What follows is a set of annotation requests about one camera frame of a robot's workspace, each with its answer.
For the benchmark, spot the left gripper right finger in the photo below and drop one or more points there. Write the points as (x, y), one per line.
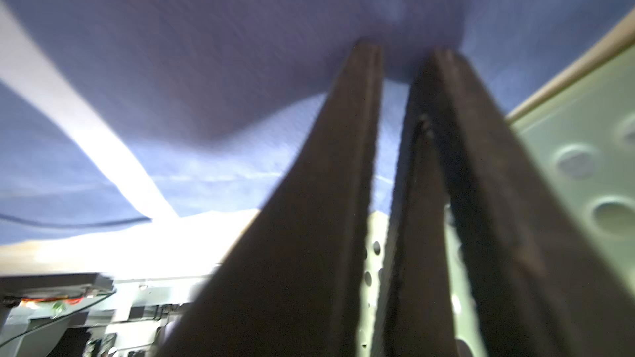
(539, 287)

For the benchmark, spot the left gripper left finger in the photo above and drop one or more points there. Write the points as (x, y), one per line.
(291, 285)

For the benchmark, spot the mint green plastic basket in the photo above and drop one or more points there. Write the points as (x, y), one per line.
(582, 140)

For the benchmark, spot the navy blue striped pillowcase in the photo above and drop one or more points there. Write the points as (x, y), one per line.
(116, 112)

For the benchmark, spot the beige and grey pillowcase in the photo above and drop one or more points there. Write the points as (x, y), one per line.
(613, 43)

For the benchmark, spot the green circuit board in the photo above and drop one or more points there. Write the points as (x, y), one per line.
(16, 289)

